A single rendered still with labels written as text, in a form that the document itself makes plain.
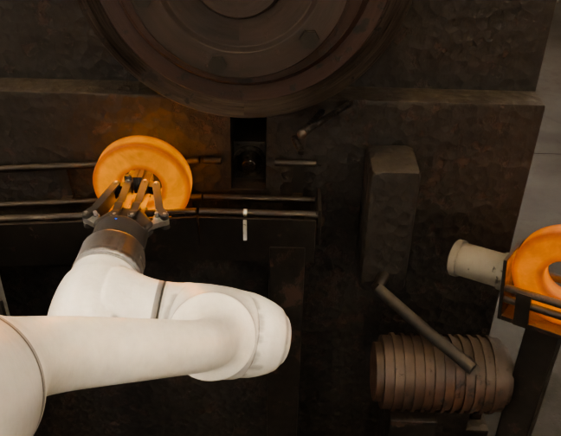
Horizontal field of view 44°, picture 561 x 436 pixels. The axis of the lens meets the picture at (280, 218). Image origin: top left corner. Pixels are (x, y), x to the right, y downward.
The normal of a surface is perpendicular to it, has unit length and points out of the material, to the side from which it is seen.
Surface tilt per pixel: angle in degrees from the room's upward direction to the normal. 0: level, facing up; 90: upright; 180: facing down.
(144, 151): 92
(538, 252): 90
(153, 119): 90
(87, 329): 45
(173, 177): 92
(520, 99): 0
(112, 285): 15
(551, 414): 0
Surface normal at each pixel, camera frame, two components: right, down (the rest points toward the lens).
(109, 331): 0.74, -0.58
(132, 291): 0.26, -0.71
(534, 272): -0.57, 0.44
